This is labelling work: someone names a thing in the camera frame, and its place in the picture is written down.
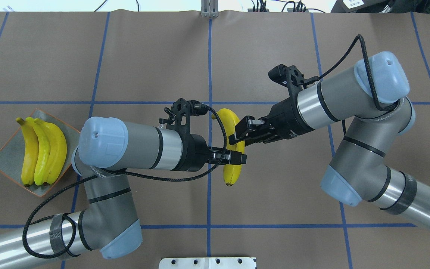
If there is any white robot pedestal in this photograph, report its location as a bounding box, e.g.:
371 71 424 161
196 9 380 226
158 257 257 269

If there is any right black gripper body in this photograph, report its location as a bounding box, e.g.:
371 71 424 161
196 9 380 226
254 99 314 144

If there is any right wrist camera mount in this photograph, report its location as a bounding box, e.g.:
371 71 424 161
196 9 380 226
268 64 320 91

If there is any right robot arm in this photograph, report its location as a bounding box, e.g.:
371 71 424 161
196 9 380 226
228 51 430 230

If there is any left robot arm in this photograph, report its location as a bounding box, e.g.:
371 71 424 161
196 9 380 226
0 116 246 269

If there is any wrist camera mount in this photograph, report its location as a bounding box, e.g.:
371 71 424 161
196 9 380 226
268 64 320 91
159 98 209 133

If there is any aluminium frame post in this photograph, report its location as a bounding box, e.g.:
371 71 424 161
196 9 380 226
200 0 219 19

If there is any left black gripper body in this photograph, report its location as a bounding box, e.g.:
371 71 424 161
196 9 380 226
180 133 223 172

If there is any yellow banana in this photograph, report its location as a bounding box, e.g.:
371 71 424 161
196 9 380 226
16 117 39 188
217 108 245 186
25 117 51 186
37 118 67 185

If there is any black box with label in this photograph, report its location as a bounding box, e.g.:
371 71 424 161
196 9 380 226
330 0 390 13

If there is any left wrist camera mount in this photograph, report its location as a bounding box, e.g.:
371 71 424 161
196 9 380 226
159 98 209 133

